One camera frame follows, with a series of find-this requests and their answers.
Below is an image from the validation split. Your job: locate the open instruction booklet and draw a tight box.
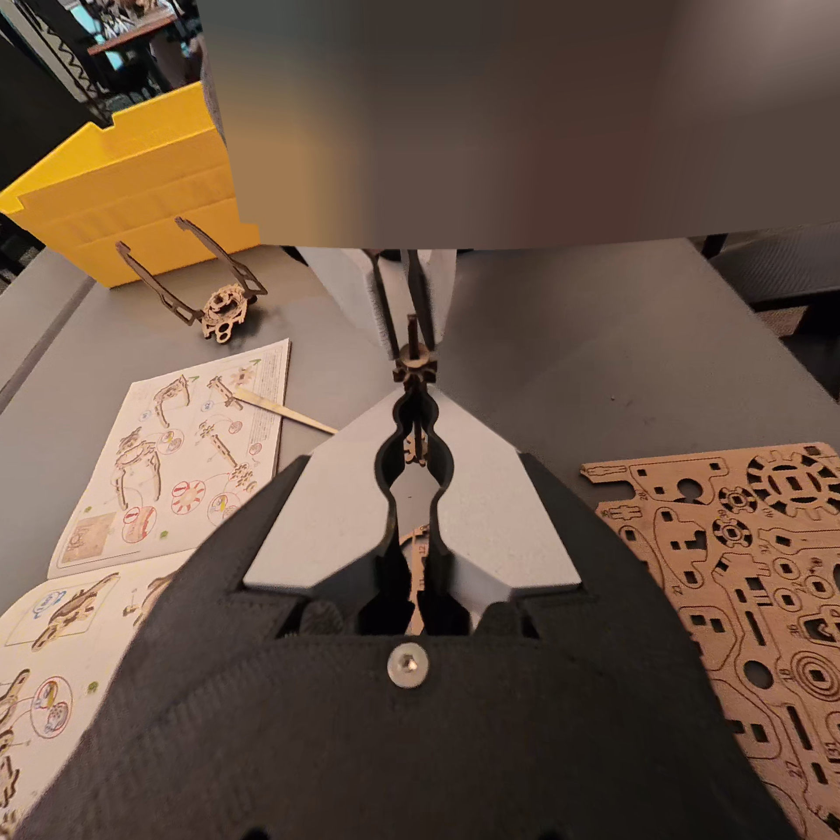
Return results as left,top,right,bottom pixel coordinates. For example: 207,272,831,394
0,338,291,828

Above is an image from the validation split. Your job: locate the pointed wooden stick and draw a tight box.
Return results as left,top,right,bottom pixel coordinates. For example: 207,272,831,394
233,386,339,435

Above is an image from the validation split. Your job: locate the thin wooden axle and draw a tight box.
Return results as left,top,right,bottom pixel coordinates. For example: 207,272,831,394
403,315,431,467

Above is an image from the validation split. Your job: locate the small wooden gear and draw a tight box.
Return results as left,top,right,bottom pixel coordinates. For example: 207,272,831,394
392,351,439,388

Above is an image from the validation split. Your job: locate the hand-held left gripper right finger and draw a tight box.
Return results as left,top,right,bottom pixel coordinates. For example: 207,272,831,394
419,387,582,636

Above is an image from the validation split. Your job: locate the yellow plastic bin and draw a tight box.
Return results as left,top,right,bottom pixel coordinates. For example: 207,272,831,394
0,80,260,290

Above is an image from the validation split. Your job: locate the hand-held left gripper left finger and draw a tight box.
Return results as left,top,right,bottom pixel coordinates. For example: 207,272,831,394
243,387,408,636

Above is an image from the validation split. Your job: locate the laser-cut wooden parts sheet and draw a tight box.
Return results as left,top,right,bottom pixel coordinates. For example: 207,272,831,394
581,441,840,840

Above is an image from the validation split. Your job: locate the wooden model with long arms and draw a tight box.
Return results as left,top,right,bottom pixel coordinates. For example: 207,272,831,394
115,215,269,343

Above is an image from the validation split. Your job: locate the small wooden parts strip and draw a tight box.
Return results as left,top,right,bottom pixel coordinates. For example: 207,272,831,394
399,524,431,636

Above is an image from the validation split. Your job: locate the grey mesh chair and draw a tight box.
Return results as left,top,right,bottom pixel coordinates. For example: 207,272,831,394
705,224,840,312

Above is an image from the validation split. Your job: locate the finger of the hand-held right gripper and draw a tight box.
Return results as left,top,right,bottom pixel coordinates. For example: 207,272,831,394
298,248,403,358
406,249,458,345

